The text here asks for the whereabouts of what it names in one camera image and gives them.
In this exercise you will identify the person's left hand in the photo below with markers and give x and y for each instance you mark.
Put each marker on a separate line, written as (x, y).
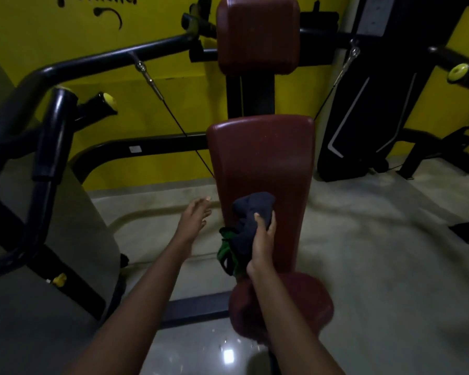
(191, 224)

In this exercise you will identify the person's right hand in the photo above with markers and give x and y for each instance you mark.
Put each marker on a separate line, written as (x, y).
(262, 249)

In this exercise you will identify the dark grey green cloth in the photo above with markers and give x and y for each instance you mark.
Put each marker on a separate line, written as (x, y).
(246, 226)

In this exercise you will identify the maroon padded backrest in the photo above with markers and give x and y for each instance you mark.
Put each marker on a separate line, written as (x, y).
(262, 160)

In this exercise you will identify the person's right forearm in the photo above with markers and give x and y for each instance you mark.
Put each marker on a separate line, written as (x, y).
(289, 331)

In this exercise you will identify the person's left forearm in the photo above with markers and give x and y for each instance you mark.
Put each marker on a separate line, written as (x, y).
(133, 320)

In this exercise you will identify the grey weight stack tower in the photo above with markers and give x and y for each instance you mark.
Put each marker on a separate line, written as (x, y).
(74, 238)

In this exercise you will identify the yellow weight selector pin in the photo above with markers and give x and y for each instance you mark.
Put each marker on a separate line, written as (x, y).
(59, 280)

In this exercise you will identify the black white weight stack tower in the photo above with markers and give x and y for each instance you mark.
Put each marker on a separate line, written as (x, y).
(375, 113)

